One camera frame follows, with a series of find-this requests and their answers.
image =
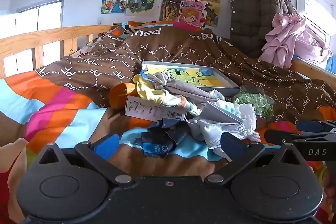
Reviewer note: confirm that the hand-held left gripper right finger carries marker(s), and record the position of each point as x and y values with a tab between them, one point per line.
232	146

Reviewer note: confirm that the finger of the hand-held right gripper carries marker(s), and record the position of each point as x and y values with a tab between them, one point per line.
312	126
281	137

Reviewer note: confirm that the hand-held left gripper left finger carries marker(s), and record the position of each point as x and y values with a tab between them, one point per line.
106	146

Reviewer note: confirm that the white face mask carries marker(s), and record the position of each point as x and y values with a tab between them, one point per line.
210	134

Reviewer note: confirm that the white knitted cloth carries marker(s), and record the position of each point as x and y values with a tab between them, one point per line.
248	116

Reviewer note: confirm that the dark blue fabric pouch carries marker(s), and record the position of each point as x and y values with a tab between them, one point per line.
168	137

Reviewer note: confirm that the white striped sock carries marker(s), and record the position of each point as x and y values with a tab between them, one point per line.
181	106

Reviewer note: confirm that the yellow white sock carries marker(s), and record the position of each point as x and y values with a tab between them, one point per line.
147	90

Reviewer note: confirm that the grey shallow box tray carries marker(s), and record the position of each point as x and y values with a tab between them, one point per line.
204	77

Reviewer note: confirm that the glass jar of green stars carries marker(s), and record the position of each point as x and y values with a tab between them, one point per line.
257	104

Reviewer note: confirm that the orange white carton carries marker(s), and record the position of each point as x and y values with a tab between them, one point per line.
147	109

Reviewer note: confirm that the blue cloth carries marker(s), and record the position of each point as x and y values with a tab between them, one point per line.
331	64

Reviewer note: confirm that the pink garment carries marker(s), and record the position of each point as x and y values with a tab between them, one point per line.
291	40

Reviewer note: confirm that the cream red cloth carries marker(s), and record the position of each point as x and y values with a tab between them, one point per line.
13	161

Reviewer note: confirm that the brown patterned striped quilt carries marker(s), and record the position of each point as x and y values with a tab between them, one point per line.
183	48

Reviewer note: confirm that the white air conditioner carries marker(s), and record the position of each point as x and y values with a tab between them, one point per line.
312	7

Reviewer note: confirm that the brown quilted jacket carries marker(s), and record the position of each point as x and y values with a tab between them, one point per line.
257	16

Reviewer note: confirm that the pink cartoon child card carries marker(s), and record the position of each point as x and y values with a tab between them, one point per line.
190	15

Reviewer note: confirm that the window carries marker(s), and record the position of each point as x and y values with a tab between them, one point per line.
44	15

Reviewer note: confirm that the short wooden bed rail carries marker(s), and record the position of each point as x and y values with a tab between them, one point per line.
312	70

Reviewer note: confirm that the long wooden bed rail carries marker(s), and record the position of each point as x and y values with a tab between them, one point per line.
52	37

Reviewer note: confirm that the orange fish wall poster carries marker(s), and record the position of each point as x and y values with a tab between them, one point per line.
211	1

